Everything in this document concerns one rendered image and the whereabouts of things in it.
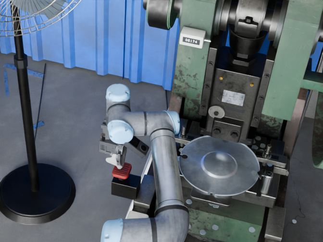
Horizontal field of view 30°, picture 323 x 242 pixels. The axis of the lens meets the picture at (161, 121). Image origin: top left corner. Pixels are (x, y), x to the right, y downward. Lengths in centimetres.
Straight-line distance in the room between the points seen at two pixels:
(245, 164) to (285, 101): 36
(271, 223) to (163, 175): 62
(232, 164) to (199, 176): 13
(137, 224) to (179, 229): 11
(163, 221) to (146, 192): 61
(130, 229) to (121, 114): 40
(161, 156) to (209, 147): 48
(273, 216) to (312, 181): 108
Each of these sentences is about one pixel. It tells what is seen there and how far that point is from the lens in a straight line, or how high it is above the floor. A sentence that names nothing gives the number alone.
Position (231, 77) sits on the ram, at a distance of 195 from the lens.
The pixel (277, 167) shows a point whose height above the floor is 73.
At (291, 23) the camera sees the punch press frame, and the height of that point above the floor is 142.
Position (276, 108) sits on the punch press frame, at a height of 110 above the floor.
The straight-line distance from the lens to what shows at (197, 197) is 206.
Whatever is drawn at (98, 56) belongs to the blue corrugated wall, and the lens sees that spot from 361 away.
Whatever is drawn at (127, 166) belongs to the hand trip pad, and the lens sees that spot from 216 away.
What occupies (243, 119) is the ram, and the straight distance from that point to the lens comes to 205.
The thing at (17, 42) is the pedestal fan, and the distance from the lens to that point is 243.
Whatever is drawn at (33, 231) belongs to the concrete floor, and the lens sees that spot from 294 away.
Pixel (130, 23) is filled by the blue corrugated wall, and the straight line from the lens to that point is 343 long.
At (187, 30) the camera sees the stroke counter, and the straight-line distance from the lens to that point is 180.
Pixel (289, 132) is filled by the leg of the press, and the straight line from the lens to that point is 248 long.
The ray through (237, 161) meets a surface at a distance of 219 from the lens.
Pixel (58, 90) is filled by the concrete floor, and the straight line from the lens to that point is 362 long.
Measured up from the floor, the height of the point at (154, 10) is 134.
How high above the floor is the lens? 236
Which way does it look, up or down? 43 degrees down
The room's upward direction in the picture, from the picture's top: 5 degrees clockwise
